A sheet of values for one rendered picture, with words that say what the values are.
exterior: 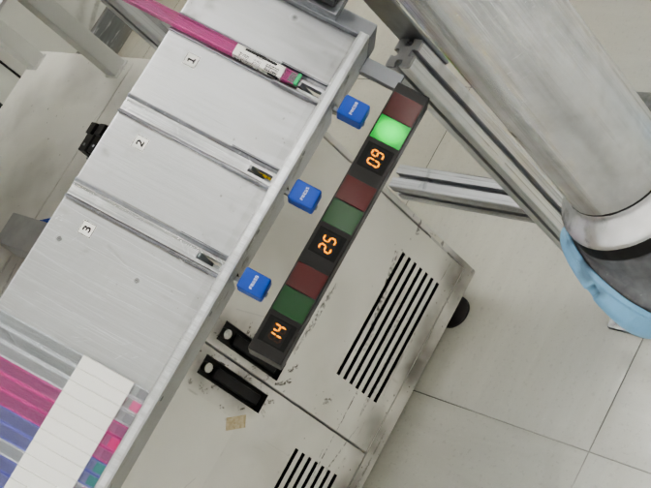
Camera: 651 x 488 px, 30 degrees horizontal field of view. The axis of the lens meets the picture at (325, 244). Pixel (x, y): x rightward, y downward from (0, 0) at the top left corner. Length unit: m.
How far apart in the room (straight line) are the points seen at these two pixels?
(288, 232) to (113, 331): 0.50
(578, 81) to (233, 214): 0.57
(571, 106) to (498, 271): 1.25
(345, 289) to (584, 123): 1.01
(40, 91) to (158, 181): 0.81
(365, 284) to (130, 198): 0.61
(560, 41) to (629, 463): 1.05
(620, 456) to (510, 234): 0.49
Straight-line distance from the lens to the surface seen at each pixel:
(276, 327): 1.28
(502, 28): 0.78
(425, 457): 1.96
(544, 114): 0.82
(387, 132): 1.34
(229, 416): 1.72
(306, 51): 1.36
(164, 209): 1.30
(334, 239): 1.30
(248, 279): 1.27
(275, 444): 1.79
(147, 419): 1.24
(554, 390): 1.89
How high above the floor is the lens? 1.46
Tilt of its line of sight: 38 degrees down
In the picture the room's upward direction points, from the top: 50 degrees counter-clockwise
